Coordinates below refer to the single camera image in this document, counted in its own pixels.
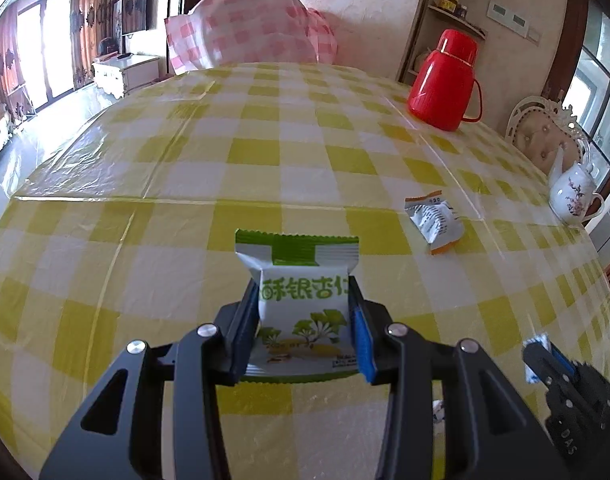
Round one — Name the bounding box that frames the red thermos jug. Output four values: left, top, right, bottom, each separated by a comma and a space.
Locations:
407, 28, 484, 132

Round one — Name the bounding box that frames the brown patterned curtain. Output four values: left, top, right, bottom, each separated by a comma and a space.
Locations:
0, 0, 28, 128
69, 0, 122, 94

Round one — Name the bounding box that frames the white television cabinet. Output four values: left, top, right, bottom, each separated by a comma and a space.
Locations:
92, 52, 162, 99

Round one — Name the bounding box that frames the white orange snack packet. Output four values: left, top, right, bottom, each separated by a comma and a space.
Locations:
403, 190, 466, 257

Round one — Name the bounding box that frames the pink cow print packet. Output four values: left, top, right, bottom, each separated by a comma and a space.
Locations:
431, 399, 448, 437

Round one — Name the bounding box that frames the white floral teapot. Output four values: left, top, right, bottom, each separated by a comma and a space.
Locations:
548, 147, 606, 229

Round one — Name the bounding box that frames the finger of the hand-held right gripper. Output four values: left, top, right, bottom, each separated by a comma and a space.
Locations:
548, 342, 586, 377
522, 342, 562, 387

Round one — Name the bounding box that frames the white wall switch panel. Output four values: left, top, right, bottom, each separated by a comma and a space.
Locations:
487, 2, 530, 37

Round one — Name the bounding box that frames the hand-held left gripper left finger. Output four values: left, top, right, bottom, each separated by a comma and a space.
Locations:
39, 278, 260, 480

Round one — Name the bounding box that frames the white ornate chair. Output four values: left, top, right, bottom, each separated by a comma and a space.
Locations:
505, 95, 592, 177

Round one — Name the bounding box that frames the small blue white snack packet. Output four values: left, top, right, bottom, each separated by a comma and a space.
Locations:
522, 333, 552, 387

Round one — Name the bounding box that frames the green white ginkgo snack packet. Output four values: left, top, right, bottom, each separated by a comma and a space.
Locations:
234, 228, 362, 386

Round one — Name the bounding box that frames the flat screen television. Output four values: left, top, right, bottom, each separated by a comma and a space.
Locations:
113, 0, 150, 39

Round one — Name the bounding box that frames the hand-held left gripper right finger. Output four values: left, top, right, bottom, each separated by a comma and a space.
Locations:
348, 276, 570, 480

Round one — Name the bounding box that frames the pink checkered cloth cover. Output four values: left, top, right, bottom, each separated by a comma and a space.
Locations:
164, 0, 339, 74

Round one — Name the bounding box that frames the wooden corner shelf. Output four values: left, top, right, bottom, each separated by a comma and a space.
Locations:
399, 0, 488, 87

